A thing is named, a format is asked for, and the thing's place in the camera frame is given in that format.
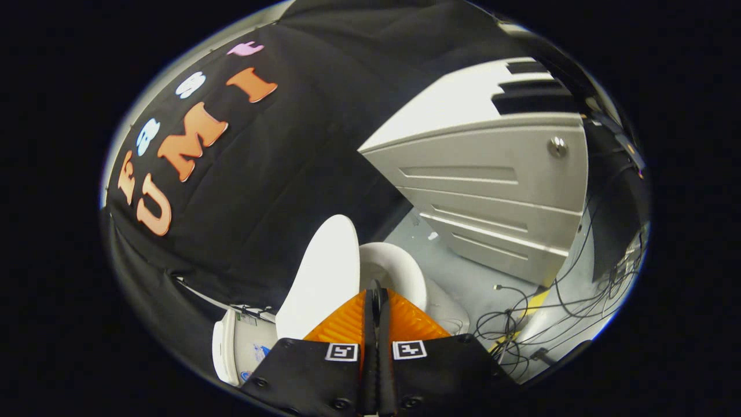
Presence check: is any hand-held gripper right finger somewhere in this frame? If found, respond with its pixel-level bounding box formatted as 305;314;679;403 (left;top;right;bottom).
377;287;519;416

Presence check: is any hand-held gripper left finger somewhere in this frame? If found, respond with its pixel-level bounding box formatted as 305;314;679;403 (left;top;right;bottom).
240;280;380;416

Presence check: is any white toilet lid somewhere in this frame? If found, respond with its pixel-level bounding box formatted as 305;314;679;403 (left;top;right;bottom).
275;214;361;341

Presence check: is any white toilet tank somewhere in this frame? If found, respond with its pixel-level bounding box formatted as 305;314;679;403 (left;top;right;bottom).
211;306;280;387

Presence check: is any white toilet bowl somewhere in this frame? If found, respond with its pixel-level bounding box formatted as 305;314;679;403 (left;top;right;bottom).
359;242;471;336

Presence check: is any yellow floor tape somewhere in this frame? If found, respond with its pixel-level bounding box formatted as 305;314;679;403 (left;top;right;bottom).
489;288;551;354

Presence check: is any white drawer cabinet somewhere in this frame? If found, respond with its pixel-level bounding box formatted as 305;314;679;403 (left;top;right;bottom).
358;57;590;288

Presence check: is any black backdrop cloth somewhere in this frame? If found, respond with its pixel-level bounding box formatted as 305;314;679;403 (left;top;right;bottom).
101;0;652;377

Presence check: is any tangle of black floor cables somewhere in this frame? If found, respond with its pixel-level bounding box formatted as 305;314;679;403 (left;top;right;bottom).
474;197;645;375

